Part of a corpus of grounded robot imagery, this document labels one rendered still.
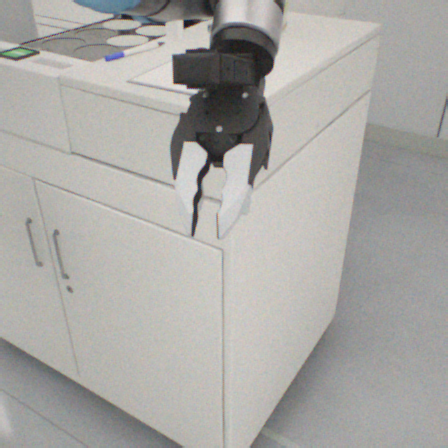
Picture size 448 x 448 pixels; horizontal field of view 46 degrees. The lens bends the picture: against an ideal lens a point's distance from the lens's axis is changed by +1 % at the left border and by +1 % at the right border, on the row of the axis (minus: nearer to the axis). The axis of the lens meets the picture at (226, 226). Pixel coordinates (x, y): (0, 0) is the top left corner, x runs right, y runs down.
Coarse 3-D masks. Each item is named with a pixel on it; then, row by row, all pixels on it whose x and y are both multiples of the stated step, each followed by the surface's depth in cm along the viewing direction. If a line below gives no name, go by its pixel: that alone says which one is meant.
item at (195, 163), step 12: (192, 144) 50; (192, 156) 50; (204, 156) 49; (180, 168) 50; (192, 168) 49; (204, 168) 50; (180, 180) 49; (192, 180) 49; (180, 192) 49; (192, 192) 49; (180, 204) 49; (192, 204) 48; (180, 216) 49; (192, 216) 48; (192, 228) 48
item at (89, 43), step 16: (80, 32) 135; (96, 32) 135; (112, 32) 135; (128, 32) 135; (48, 48) 123; (64, 48) 123; (80, 48) 123; (96, 48) 123; (112, 48) 123; (128, 48) 123
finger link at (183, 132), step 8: (184, 120) 51; (176, 128) 51; (184, 128) 51; (176, 136) 51; (184, 136) 51; (192, 136) 51; (176, 144) 51; (176, 152) 50; (176, 160) 50; (176, 168) 50
